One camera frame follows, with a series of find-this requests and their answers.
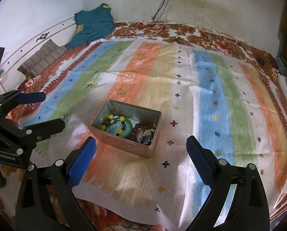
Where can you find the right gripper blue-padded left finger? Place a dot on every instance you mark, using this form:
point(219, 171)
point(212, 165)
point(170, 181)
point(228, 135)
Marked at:
point(34, 210)

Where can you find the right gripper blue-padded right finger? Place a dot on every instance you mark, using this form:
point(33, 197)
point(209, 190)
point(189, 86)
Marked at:
point(249, 208)

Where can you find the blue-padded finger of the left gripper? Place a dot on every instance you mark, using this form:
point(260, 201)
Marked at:
point(31, 134)
point(14, 98)

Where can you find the green jade bangle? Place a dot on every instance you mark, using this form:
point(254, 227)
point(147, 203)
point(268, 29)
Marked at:
point(121, 127)

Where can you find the floral brown bedsheet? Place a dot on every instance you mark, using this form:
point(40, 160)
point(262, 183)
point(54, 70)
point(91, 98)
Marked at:
point(206, 36)

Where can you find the striped brown pillow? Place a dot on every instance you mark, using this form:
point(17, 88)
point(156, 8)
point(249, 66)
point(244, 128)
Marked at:
point(42, 59)

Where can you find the silver pink metal tin box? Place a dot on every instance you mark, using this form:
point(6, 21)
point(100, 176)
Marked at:
point(145, 122)

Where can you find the teal garment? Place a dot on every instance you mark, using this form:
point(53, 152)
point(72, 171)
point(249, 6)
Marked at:
point(92, 25)

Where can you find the colourful striped mat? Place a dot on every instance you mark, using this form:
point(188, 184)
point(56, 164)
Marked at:
point(162, 115)

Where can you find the small black object on bedsheet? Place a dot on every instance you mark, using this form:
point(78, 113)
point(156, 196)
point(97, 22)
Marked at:
point(260, 61)

